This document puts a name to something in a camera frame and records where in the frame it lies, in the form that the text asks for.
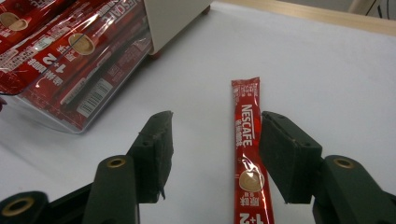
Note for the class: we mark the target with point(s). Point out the wooden table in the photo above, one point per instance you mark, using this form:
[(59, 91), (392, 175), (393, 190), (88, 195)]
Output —
[(311, 15)]

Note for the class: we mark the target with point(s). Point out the white table mat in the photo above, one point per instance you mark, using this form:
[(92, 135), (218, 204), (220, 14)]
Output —
[(311, 81)]

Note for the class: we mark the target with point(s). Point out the single red coffee stick packet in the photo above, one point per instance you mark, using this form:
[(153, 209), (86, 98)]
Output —
[(249, 149)]

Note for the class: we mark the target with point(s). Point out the white mini drawer cabinet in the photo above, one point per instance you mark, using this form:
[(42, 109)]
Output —
[(174, 21)]

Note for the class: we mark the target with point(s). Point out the clear drawer with red contents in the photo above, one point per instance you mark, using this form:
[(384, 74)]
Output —
[(93, 102)]

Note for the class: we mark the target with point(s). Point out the pile of red coffee sticks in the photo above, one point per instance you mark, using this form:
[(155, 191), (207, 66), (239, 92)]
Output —
[(68, 53)]

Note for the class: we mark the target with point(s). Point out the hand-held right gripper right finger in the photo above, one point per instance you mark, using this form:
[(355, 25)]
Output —
[(289, 155)]

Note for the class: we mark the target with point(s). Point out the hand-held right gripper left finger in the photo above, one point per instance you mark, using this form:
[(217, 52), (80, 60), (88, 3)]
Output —
[(149, 155)]

